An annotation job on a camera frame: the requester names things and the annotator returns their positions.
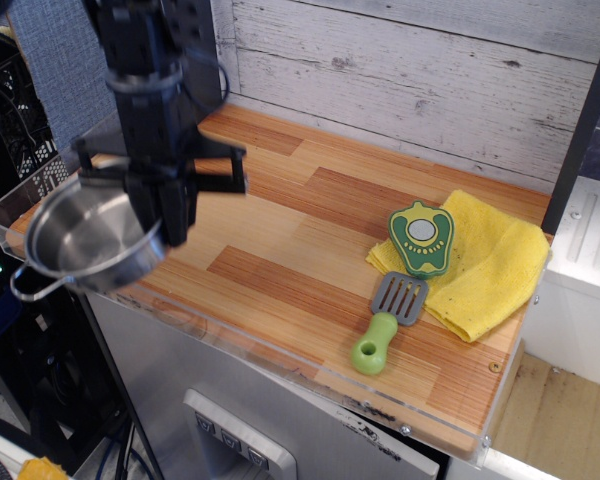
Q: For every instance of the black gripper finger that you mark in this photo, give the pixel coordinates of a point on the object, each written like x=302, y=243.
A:
x=143, y=201
x=177, y=204

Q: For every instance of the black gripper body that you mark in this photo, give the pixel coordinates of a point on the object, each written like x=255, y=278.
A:
x=161, y=141

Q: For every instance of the silver metal pot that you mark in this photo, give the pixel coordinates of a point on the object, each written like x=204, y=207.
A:
x=86, y=238

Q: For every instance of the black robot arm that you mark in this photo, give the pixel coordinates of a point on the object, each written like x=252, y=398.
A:
x=163, y=70

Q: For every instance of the black plastic crate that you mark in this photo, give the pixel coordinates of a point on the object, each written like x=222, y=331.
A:
x=26, y=141

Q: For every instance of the clear acrylic table guard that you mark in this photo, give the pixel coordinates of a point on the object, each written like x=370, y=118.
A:
x=278, y=277

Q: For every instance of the silver toy fridge cabinet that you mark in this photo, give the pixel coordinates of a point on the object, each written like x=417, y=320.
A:
x=157, y=363

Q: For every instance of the grey green toy spatula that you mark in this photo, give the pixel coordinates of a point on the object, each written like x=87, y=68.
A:
x=397, y=302

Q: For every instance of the green toy pepper slice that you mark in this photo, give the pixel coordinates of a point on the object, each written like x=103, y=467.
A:
x=423, y=237

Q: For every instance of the grey dispenser button panel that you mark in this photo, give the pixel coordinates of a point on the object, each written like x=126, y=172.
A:
x=234, y=449

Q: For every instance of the yellow folded cloth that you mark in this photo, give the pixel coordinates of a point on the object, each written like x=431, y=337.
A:
x=496, y=262

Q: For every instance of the white toy sink unit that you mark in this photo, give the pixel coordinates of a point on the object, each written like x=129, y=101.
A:
x=562, y=325

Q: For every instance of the black vertical post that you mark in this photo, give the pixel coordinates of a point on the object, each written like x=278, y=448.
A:
x=193, y=29

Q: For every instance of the dark right frame post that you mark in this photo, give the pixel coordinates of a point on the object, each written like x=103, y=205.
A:
x=574, y=157

